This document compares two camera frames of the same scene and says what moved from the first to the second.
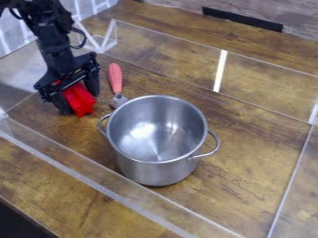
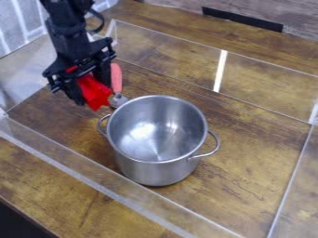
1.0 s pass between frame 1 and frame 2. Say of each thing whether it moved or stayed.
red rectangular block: moved
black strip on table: stayed
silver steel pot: stayed
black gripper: moved
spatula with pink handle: stayed
